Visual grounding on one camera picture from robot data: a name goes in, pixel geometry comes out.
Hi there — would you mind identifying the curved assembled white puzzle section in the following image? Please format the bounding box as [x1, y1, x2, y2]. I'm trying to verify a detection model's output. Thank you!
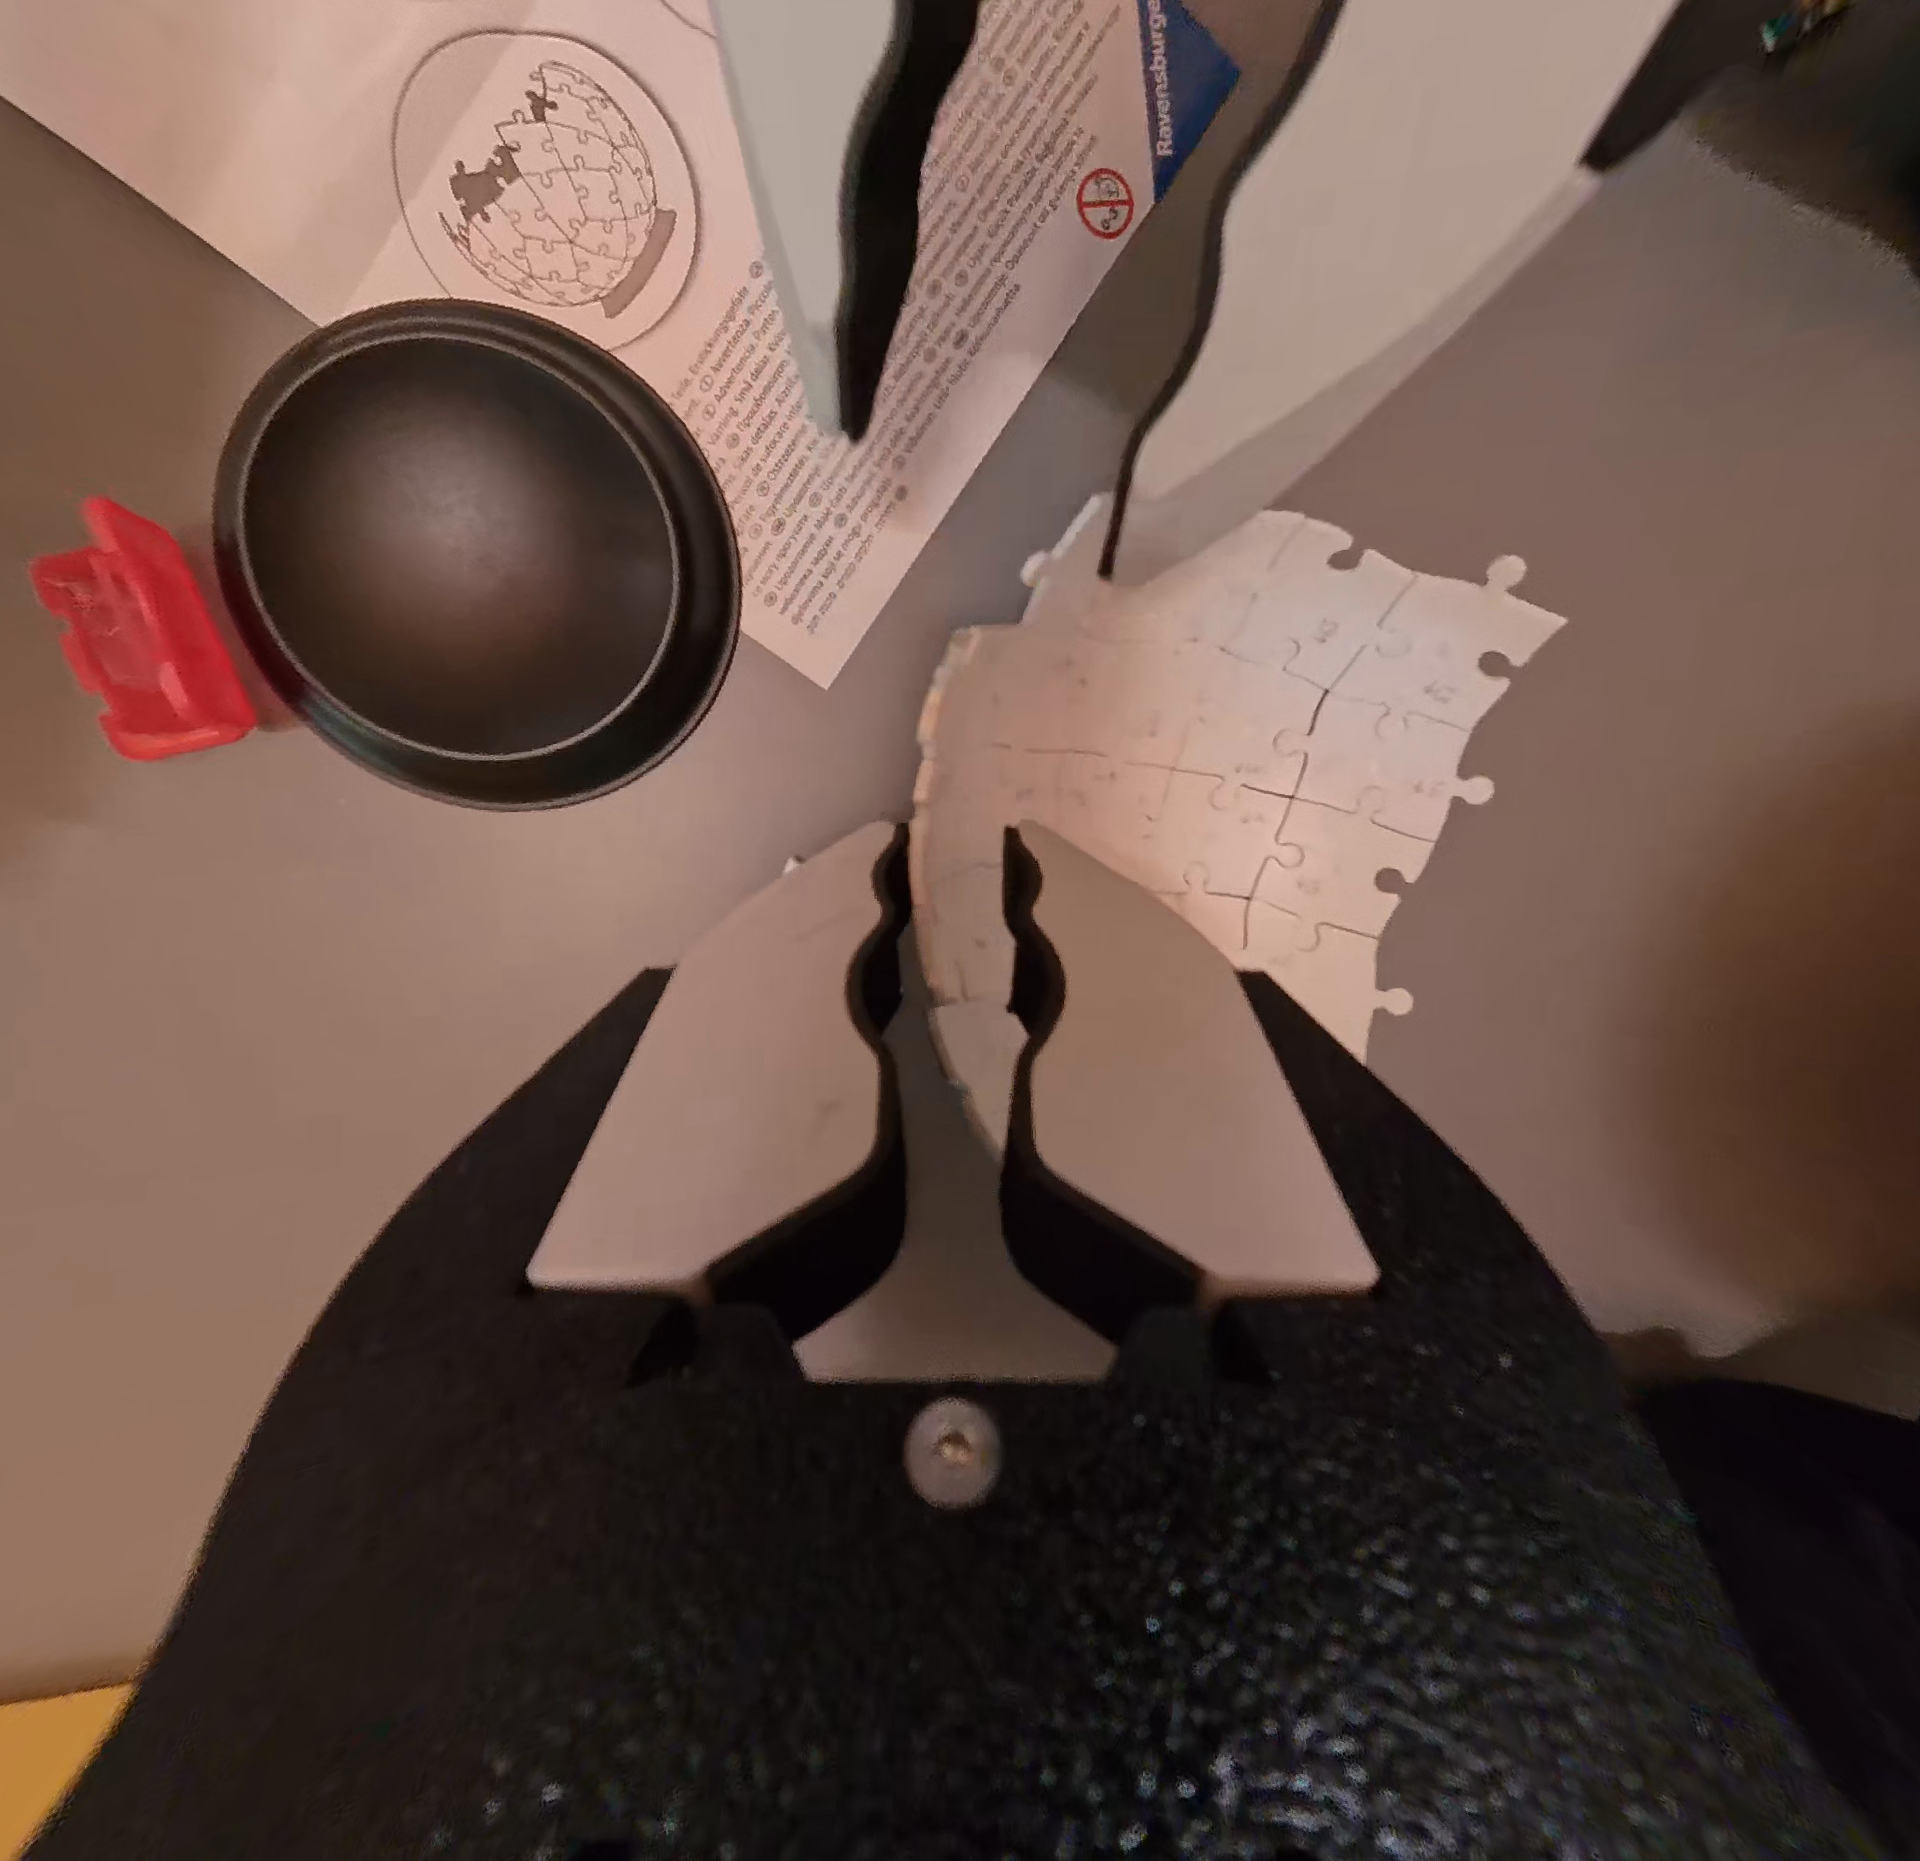
[908, 493, 1570, 1144]

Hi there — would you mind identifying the person's torso in black clothing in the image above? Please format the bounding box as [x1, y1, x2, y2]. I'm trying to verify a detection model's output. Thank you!
[1618, 1372, 1920, 1861]

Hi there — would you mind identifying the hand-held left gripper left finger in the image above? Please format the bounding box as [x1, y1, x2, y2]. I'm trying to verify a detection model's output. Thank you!
[525, 820, 917, 1348]

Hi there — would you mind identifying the printed instruction sheet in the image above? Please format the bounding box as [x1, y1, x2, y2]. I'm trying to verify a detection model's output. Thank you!
[0, 0, 1242, 692]

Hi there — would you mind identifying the black round ball stand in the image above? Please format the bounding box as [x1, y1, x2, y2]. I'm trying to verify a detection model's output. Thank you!
[209, 300, 742, 810]

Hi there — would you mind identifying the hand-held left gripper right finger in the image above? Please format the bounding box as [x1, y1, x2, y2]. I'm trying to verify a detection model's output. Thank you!
[998, 822, 1382, 1348]

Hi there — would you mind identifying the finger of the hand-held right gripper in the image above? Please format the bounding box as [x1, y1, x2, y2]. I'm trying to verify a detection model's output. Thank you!
[1096, 0, 1760, 580]
[697, 0, 1038, 448]

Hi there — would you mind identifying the red plastic clip part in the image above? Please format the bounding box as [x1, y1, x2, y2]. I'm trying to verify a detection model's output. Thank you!
[28, 496, 260, 766]

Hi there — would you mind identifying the yellow plastic bin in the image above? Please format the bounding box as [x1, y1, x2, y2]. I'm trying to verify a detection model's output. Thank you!
[0, 1683, 144, 1861]

